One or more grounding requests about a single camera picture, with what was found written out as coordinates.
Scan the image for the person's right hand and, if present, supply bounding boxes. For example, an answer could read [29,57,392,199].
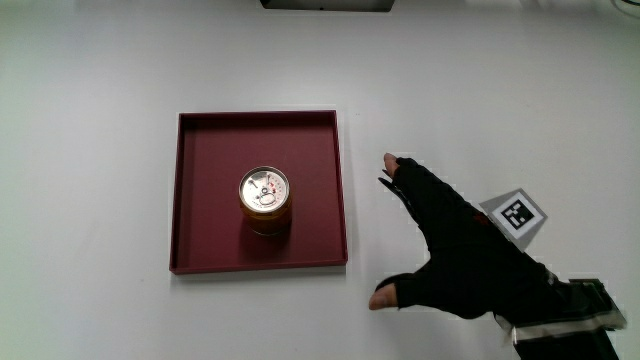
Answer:
[368,152,557,321]

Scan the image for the gold red bull can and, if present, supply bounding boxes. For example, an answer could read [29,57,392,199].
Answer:
[237,165,294,237]

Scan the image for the dark red square plate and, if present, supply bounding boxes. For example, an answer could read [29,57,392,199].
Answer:
[168,109,349,276]

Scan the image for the black device base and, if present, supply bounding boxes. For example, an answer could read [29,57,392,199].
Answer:
[259,0,396,13]

